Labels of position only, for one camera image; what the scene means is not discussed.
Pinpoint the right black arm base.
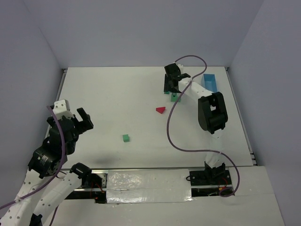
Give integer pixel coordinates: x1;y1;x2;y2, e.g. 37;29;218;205
186;163;232;188

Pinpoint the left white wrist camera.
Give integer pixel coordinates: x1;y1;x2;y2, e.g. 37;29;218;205
53;99;71;118

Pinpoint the blue plastic box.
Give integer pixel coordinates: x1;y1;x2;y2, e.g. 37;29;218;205
201;74;218;93

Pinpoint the green castle notched block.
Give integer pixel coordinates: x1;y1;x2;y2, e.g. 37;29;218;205
170;93;181;103

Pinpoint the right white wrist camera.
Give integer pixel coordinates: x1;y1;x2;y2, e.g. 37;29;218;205
175;62;184;73

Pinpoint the aluminium rail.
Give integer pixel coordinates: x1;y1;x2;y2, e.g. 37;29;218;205
91;167;205;172

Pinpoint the small green cube block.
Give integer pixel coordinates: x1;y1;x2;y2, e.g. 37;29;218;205
122;134;130;142

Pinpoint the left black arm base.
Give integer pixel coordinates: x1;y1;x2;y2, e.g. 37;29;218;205
66;163;108;204

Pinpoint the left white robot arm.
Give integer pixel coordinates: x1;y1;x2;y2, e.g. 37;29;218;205
0;105;94;226

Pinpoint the silver tape covered panel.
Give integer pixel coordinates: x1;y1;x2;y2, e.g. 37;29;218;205
106;169;192;204

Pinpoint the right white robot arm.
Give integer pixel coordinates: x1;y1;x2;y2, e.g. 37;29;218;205
164;63;228;181

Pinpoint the red triangular prism block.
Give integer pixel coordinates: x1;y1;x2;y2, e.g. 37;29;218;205
156;106;166;114

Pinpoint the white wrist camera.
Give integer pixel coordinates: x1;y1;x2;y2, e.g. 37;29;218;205
53;99;71;118
175;62;184;73

